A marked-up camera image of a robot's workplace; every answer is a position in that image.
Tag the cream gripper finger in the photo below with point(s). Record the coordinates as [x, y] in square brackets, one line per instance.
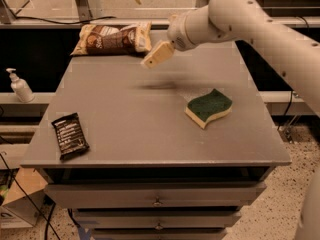
[162, 51]

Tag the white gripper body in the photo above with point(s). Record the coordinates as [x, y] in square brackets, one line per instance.
[177, 34]

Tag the brown chip bag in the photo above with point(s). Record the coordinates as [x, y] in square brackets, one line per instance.
[113, 40]

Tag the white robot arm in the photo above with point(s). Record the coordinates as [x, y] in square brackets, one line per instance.
[294, 57]

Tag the black rxbar chocolate bar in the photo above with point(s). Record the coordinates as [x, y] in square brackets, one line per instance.
[70, 136]

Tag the green yellow sponge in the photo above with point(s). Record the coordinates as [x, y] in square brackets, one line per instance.
[207, 108]

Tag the grey drawer cabinet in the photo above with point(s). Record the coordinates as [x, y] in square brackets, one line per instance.
[143, 146]

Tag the white pump bottle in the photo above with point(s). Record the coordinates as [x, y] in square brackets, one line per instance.
[20, 87]

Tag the top drawer knob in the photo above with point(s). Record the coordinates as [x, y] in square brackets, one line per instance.
[157, 203]

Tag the drawer knob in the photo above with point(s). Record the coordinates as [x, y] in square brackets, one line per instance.
[159, 227]
[157, 203]

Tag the cardboard box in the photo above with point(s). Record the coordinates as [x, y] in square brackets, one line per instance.
[20, 206]

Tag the grey metal bracket left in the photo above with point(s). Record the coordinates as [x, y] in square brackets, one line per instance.
[89, 9]

